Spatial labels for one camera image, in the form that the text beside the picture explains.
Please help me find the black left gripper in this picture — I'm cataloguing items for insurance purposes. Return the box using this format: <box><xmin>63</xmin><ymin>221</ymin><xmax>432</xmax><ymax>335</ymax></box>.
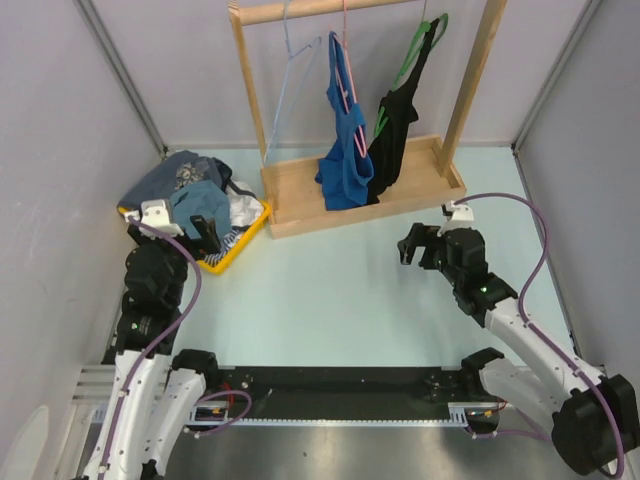
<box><xmin>129</xmin><ymin>214</ymin><xmax>220</xmax><ymax>304</ymax></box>

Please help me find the grey-blue tank top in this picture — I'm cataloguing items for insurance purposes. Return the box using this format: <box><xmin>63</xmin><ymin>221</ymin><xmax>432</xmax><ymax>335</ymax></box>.
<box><xmin>169</xmin><ymin>180</ymin><xmax>232</xmax><ymax>240</ymax></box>

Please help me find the light blue wire hanger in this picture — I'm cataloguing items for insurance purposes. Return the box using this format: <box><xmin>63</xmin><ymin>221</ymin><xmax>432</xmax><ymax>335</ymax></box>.
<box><xmin>261</xmin><ymin>1</ymin><xmax>323</xmax><ymax>167</ymax></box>

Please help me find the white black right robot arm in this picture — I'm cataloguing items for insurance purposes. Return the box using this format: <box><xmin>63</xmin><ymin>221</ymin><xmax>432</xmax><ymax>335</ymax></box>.
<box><xmin>398</xmin><ymin>223</ymin><xmax>639</xmax><ymax>475</ymax></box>

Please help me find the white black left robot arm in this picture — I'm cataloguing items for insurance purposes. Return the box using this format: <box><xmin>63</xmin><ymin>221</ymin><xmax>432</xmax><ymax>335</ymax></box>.
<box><xmin>82</xmin><ymin>212</ymin><xmax>221</xmax><ymax>479</ymax></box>

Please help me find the royal blue tank top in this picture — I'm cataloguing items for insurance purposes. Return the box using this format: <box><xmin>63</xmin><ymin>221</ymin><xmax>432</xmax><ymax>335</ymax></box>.
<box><xmin>314</xmin><ymin>30</ymin><xmax>376</xmax><ymax>212</ymax></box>

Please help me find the black tank top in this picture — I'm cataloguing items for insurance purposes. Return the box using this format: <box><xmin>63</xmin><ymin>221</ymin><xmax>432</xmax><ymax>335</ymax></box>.
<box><xmin>364</xmin><ymin>17</ymin><xmax>444</xmax><ymax>205</ymax></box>

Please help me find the green plastic hanger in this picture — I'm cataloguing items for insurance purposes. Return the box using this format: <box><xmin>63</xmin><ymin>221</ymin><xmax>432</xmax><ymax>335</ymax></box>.
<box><xmin>373</xmin><ymin>4</ymin><xmax>450</xmax><ymax>139</ymax></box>

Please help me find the blue white striped garment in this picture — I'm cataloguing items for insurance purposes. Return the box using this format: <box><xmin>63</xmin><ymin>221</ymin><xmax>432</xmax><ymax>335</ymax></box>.
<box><xmin>203</xmin><ymin>228</ymin><xmax>246</xmax><ymax>267</ymax></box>

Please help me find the yellow plastic tray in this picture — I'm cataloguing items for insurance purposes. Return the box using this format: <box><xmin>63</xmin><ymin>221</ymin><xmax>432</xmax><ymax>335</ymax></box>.
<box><xmin>118</xmin><ymin>199</ymin><xmax>272</xmax><ymax>275</ymax></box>

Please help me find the dark blue printed shirt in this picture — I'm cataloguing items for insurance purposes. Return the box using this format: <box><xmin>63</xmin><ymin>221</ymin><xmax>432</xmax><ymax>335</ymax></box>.
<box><xmin>117</xmin><ymin>150</ymin><xmax>233</xmax><ymax>211</ymax></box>

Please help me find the wooden clothes rack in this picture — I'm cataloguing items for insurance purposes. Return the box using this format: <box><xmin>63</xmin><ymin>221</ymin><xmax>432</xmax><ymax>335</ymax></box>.
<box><xmin>227</xmin><ymin>0</ymin><xmax>469</xmax><ymax>240</ymax></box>

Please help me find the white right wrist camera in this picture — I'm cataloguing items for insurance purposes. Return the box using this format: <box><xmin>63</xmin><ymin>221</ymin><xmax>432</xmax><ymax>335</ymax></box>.
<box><xmin>438</xmin><ymin>201</ymin><xmax>474</xmax><ymax>236</ymax></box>

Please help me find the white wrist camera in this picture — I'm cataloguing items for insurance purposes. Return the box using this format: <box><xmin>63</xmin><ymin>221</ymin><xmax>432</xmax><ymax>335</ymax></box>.
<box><xmin>438</xmin><ymin>201</ymin><xmax>474</xmax><ymax>236</ymax></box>
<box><xmin>141</xmin><ymin>199</ymin><xmax>184</xmax><ymax>237</ymax></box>

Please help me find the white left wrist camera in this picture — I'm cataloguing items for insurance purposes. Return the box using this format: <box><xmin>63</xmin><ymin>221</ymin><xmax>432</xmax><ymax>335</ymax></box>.
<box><xmin>141</xmin><ymin>199</ymin><xmax>184</xmax><ymax>237</ymax></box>

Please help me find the pink wire hanger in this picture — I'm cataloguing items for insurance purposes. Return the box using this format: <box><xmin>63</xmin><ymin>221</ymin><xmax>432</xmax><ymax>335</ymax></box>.
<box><xmin>327</xmin><ymin>1</ymin><xmax>358</xmax><ymax>138</ymax></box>

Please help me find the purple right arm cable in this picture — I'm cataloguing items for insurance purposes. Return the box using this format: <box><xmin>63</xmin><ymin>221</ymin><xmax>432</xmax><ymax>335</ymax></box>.
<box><xmin>452</xmin><ymin>193</ymin><xmax>626</xmax><ymax>476</ymax></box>

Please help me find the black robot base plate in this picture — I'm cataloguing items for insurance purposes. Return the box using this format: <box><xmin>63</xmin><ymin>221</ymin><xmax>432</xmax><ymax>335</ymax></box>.
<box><xmin>207</xmin><ymin>366</ymin><xmax>506</xmax><ymax>426</ymax></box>

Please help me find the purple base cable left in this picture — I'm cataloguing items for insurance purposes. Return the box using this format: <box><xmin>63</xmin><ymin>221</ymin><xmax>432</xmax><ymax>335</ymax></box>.
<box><xmin>182</xmin><ymin>389</ymin><xmax>254</xmax><ymax>441</ymax></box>

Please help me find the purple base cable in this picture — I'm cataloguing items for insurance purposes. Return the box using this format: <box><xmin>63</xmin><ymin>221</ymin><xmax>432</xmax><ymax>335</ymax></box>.
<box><xmin>467</xmin><ymin>409</ymin><xmax>556</xmax><ymax>444</ymax></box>
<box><xmin>182</xmin><ymin>389</ymin><xmax>254</xmax><ymax>441</ymax></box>

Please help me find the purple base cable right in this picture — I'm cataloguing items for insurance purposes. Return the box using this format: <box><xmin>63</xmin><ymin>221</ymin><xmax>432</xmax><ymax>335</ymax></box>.
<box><xmin>467</xmin><ymin>409</ymin><xmax>556</xmax><ymax>444</ymax></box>

